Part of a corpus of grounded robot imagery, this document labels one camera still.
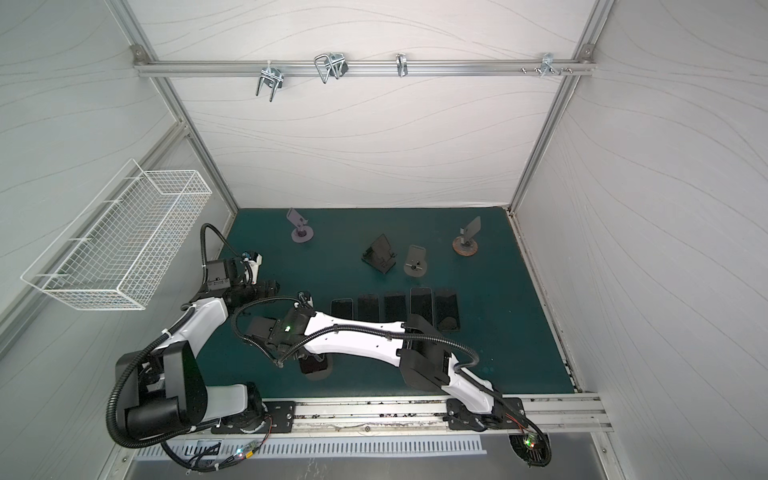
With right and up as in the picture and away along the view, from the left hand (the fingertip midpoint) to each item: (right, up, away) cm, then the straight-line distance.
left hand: (268, 280), depth 91 cm
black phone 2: (+48, -8, +2) cm, 48 cm away
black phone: (+23, -9, +2) cm, 24 cm away
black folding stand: (+34, +7, +7) cm, 36 cm away
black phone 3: (+56, -8, +2) cm, 56 cm away
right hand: (+16, -12, -14) cm, 24 cm away
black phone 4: (+17, -20, -14) cm, 30 cm away
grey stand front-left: (+20, -22, -14) cm, 33 cm away
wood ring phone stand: (+65, +10, +16) cm, 68 cm away
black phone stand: (+31, -9, +1) cm, 32 cm away
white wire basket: (-25, +11, -22) cm, 35 cm away
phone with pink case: (+40, -10, +5) cm, 41 cm away
